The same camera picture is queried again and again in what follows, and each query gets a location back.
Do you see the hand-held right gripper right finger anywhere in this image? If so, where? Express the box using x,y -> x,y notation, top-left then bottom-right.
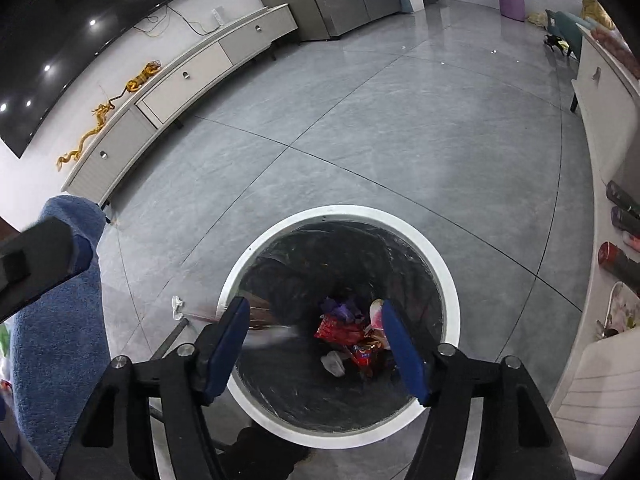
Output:
381,299 -> 576,480

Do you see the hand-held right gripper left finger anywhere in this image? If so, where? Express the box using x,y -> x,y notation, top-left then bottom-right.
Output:
55,296 -> 251,480

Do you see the brown orange snack wrapper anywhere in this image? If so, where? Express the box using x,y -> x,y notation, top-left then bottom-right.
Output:
347,337 -> 391,373

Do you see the red white small packet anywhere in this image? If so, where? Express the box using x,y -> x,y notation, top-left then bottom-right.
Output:
369,299 -> 391,341

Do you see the red snack packet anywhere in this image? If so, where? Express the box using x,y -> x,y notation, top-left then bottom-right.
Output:
314,312 -> 366,346

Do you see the white plastic wrapper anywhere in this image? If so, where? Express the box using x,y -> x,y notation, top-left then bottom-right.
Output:
320,350 -> 351,377

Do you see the purple wrapper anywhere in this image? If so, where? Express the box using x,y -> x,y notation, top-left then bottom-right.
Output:
320,296 -> 366,323

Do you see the grey waste bin white rim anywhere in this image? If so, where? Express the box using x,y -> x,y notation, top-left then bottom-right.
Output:
216,204 -> 461,450

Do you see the grey metal table leg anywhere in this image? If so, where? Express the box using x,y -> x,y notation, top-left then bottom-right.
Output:
152,317 -> 188,361

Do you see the blue fluffy mat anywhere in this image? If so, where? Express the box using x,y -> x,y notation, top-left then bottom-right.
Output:
10,195 -> 113,476

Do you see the golden dragon figurine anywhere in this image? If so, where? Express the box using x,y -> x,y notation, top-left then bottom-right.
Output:
56,95 -> 121,168

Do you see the golden tiger figurine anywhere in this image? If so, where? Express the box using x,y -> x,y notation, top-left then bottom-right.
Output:
125,60 -> 162,93

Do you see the floral printed object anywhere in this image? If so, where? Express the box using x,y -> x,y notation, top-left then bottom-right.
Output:
595,280 -> 640,341

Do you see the red brown cylinder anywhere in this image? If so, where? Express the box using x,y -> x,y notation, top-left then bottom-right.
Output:
597,241 -> 640,296

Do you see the white grey television cabinet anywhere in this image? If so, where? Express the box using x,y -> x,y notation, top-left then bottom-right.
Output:
66,4 -> 299,211

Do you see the dark bottle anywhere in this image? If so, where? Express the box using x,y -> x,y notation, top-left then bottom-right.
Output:
605,180 -> 640,218
610,207 -> 640,238

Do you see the white side table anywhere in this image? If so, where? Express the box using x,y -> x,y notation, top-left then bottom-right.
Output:
570,30 -> 640,341

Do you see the purple stool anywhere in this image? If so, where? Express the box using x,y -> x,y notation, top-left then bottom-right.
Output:
497,0 -> 526,22

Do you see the teal chair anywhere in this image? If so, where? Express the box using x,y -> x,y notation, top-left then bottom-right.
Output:
545,9 -> 598,61

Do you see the patterned pink cushion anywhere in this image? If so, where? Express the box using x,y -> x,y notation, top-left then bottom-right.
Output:
592,27 -> 640,78

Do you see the yellow cloth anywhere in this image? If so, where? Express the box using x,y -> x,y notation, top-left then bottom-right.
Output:
580,0 -> 617,31

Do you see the black wall television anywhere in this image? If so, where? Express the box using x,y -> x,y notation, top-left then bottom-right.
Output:
0,0 -> 201,160

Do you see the thin wall cable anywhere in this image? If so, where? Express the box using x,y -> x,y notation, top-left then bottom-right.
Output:
132,2 -> 216,38

